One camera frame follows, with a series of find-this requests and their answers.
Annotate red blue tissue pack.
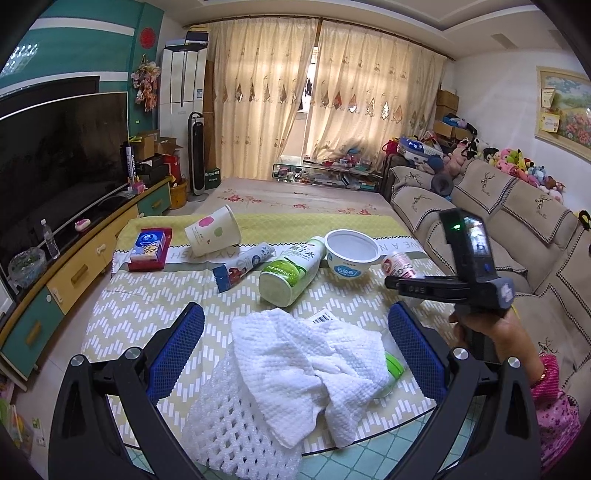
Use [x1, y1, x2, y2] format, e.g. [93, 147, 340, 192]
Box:
[128, 227, 173, 272]

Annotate cream embroidered curtain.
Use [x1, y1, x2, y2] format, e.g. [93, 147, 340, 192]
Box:
[205, 21, 320, 182]
[302, 21, 446, 163]

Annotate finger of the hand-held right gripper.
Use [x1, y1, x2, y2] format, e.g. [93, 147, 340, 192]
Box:
[385, 275, 463, 304]

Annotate black flat television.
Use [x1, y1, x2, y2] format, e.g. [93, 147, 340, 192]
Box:
[0, 76, 130, 278]

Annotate hanging flower decoration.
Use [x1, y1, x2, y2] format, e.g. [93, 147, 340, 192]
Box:
[131, 54, 161, 112]

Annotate blue star-patterned bag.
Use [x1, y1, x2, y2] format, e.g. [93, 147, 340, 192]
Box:
[398, 136, 444, 165]

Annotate green white plastic bottle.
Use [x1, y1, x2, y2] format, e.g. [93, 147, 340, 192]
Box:
[259, 236, 328, 306]

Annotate white foam net sleeve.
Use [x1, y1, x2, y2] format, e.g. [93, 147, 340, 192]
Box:
[182, 355, 303, 469]

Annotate tall black lettered box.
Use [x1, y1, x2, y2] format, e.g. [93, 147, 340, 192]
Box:
[121, 143, 139, 184]

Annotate row of plush toys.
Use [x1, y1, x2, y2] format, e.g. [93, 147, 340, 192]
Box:
[443, 137, 567, 204]

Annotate red bag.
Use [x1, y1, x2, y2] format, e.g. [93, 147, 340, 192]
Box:
[159, 154, 182, 184]

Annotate beige floral cloth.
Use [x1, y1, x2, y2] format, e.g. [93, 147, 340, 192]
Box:
[196, 178, 393, 217]

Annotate white paper cup coloured dots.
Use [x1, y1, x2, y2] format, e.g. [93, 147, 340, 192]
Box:
[185, 205, 242, 258]

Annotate white blue squeezed tube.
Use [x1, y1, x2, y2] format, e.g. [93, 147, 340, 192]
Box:
[212, 243, 276, 294]

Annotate beige sofa with covers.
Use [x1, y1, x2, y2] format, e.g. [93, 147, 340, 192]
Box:
[381, 152, 591, 356]

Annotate person's right forearm pink sleeve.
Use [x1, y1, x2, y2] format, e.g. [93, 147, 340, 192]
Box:
[529, 354, 581, 476]

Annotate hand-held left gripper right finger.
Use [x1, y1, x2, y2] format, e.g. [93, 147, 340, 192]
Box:
[388, 302, 541, 480]

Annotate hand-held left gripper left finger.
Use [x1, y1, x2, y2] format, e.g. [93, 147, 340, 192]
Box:
[47, 302, 206, 480]

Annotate grey neck pillow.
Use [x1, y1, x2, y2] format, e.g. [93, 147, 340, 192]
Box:
[431, 170, 456, 195]

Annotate framed flower painting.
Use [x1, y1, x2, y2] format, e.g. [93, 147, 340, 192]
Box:
[534, 66, 591, 160]

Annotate open cardboard box with toys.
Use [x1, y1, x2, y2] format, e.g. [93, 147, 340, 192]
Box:
[433, 119, 472, 142]

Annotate glass coffee table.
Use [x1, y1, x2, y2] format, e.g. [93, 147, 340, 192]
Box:
[271, 159, 384, 190]

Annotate glass ashtray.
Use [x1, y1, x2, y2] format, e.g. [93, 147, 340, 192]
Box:
[8, 247, 47, 291]

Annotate colourful books pile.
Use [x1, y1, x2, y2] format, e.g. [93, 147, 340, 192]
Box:
[0, 374, 47, 455]

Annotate green-edged clear plastic container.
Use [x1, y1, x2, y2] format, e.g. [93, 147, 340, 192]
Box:
[372, 335, 405, 400]

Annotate white barcode label packaging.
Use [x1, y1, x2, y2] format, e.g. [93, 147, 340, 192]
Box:
[307, 310, 341, 328]

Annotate yellow teal television cabinet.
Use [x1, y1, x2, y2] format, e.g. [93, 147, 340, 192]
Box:
[0, 178, 174, 381]

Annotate closed brown cardboard box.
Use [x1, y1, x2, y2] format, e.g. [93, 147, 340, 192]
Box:
[436, 90, 460, 120]

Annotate black grey tower fan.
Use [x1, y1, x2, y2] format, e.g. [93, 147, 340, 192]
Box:
[186, 112, 208, 203]

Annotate white plastic pudding bowl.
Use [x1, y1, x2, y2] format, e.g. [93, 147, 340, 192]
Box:
[324, 229, 387, 280]

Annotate clear plastic water bottle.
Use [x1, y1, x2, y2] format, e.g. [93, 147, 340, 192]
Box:
[41, 219, 61, 260]

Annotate white knitted cloth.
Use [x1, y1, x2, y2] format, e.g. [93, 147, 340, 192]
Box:
[231, 308, 391, 449]

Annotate green zigzag tablecloth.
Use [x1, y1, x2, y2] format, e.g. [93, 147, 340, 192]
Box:
[88, 212, 462, 450]

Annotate white standing air conditioner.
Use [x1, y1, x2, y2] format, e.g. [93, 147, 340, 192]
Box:
[159, 41, 208, 185]

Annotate person's right hand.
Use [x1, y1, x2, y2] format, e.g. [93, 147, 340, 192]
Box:
[449, 302, 544, 385]

